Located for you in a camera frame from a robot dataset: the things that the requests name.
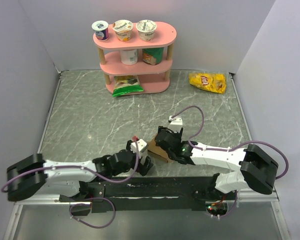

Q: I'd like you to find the brown cardboard box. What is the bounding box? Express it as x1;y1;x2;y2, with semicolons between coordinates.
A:
147;135;173;164

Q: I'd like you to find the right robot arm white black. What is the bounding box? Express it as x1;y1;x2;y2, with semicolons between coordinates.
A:
154;126;278;200

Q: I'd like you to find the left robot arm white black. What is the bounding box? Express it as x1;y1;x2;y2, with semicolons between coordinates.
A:
1;139;153;202

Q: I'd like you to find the green snack box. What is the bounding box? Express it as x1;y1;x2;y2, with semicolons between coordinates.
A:
142;47;164;66

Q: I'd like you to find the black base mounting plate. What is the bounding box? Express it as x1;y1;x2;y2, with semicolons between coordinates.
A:
59;176;236;213

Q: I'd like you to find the green chip bag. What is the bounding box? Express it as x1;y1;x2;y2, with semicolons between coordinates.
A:
112;75;144;97

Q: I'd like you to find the yellow Lays chip bag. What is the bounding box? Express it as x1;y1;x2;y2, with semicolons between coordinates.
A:
188;72;227;94

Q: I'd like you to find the pink three-tier shelf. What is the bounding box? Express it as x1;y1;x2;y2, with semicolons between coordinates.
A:
93;21;177;94

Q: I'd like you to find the white cup middle shelf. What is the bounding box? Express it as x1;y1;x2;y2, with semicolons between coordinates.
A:
120;49;138;66

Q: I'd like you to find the white Chobani yogurt cup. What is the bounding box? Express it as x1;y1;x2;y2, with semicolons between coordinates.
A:
136;19;157;42

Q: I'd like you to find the orange Chobani yogurt cup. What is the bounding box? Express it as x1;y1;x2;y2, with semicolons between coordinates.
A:
112;19;134;42

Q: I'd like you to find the purple white yogurt cup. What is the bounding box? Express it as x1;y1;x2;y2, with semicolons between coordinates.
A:
91;20;109;41

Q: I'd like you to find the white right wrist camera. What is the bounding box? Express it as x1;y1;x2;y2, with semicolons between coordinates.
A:
167;115;183;133

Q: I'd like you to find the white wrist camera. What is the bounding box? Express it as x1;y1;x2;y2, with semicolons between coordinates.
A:
130;136;148;153
167;115;183;133

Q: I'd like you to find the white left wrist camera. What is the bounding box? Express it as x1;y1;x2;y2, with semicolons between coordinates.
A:
130;136;148;153

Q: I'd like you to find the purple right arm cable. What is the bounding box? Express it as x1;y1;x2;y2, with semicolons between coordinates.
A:
172;105;290;219

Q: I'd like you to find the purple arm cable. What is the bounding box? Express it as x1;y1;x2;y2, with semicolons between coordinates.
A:
0;142;143;228
172;105;290;219

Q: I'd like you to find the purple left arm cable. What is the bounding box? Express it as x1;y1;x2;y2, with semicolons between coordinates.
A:
0;142;143;228

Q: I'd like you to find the aluminium rail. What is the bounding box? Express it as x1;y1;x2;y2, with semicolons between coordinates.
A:
14;190;280;206

